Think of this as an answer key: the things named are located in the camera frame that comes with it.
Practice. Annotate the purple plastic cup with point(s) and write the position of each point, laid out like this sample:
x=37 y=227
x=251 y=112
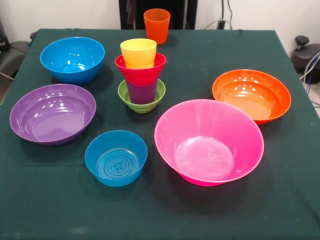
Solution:
x=141 y=95

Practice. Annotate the red plastic bowl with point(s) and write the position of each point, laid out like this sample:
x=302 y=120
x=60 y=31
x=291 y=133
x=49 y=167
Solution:
x=141 y=76

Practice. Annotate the pink plastic bowl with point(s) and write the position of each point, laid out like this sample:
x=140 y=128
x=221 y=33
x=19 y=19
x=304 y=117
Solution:
x=207 y=150

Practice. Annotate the yellow plastic cup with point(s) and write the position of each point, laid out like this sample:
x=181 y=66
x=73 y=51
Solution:
x=138 y=53

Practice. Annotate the orange plastic cup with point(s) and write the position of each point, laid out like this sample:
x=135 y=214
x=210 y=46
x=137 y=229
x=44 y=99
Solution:
x=157 y=30

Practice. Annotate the green plastic bowl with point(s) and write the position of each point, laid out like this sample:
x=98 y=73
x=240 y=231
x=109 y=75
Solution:
x=145 y=108

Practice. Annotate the small blue plastic bowl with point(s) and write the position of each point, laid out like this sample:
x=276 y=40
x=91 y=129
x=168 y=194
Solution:
x=115 y=162

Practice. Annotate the dark green tablecloth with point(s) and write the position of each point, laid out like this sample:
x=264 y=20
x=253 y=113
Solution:
x=160 y=212

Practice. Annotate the orange plastic bowl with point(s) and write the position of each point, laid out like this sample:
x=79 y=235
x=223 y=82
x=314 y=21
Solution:
x=250 y=97

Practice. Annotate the large blue plastic bowl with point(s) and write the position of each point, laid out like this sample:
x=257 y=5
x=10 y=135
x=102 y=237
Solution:
x=72 y=65

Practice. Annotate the purple plastic bowl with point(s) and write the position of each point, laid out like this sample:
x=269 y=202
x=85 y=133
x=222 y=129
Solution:
x=50 y=117

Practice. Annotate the black chair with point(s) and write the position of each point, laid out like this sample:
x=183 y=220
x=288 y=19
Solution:
x=12 y=55

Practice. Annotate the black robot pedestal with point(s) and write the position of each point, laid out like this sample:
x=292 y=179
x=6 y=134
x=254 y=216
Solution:
x=180 y=12

